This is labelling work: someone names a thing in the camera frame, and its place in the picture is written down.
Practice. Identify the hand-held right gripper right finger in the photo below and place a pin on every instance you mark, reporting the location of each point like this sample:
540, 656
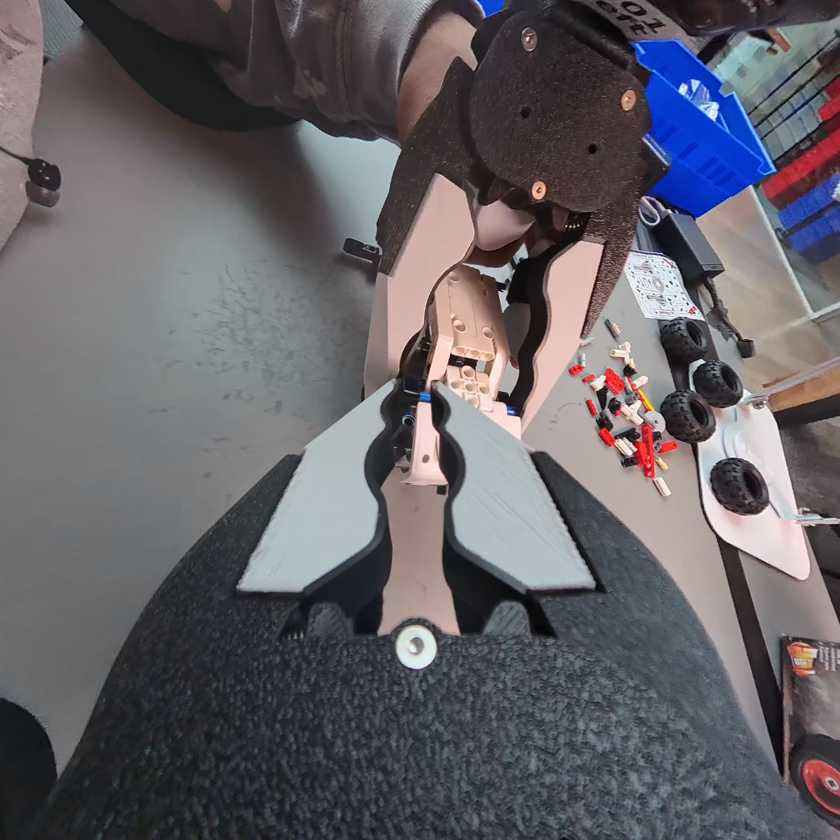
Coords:
512, 518

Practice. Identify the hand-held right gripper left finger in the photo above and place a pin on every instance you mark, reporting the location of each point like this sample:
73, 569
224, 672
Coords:
315, 518

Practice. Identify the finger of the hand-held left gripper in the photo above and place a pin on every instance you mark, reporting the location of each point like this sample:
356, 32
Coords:
571, 295
420, 262

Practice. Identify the white toy truck model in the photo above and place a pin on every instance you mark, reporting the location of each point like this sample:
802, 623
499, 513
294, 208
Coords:
469, 308

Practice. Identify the white curved panel brick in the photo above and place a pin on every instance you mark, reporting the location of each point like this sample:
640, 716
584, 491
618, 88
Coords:
423, 453

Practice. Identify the person's left forearm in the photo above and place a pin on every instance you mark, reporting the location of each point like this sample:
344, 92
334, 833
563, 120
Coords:
295, 52

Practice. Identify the grey desk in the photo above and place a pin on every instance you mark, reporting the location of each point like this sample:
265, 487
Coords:
164, 394

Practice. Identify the white sticker sheet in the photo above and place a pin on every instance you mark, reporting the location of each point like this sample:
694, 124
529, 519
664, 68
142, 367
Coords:
663, 289

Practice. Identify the black rubber tyre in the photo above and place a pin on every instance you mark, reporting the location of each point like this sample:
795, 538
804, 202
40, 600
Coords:
722, 489
673, 420
705, 387
673, 341

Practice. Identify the pile of red white bricks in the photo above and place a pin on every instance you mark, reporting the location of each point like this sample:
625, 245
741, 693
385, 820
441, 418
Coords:
623, 420

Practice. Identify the clear plastic bag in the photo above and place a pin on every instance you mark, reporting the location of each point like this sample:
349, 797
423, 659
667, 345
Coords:
699, 98

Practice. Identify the plain blue storage bin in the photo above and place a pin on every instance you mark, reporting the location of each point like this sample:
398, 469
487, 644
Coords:
689, 164

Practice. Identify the frosted glass partition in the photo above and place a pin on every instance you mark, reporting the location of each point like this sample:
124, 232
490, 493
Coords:
787, 79

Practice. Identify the white lamp base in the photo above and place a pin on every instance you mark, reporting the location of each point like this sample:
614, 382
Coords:
774, 544

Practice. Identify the black padded cushion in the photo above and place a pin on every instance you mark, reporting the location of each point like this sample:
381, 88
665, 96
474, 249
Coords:
23, 774
184, 85

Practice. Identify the black toy set box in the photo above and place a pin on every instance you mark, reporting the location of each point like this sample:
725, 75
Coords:
814, 695

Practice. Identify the black clip microphone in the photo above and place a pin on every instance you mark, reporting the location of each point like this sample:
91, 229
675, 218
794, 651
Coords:
44, 180

